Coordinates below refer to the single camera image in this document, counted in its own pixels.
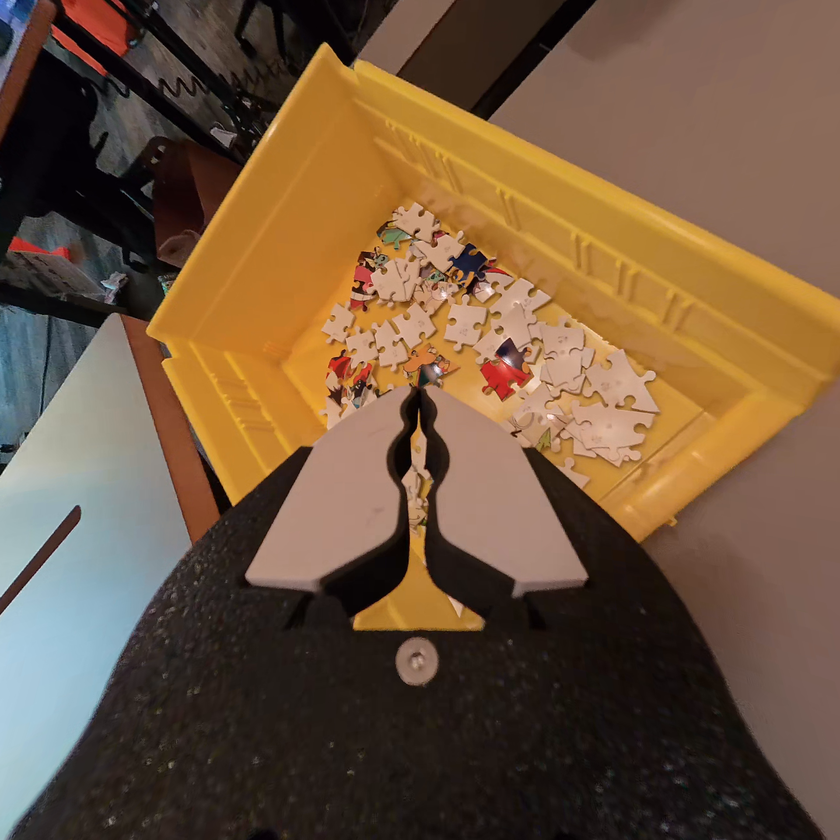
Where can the yellow plastic bin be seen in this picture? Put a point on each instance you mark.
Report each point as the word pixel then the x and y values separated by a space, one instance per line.
pixel 295 197

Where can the brown bag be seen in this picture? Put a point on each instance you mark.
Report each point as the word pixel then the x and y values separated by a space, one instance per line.
pixel 197 190

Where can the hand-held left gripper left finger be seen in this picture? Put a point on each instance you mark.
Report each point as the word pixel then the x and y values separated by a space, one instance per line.
pixel 334 512

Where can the pile of colourful puzzle pieces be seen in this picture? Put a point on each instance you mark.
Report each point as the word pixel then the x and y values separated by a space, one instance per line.
pixel 610 387

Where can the black tripod stand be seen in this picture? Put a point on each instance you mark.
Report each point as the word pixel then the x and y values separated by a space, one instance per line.
pixel 164 39

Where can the single curved puzzle piece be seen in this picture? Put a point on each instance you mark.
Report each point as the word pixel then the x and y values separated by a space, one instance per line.
pixel 417 508

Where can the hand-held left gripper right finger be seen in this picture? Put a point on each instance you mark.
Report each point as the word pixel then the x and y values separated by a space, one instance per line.
pixel 505 518

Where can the orange fabric item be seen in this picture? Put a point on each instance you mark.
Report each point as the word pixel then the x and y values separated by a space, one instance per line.
pixel 98 26

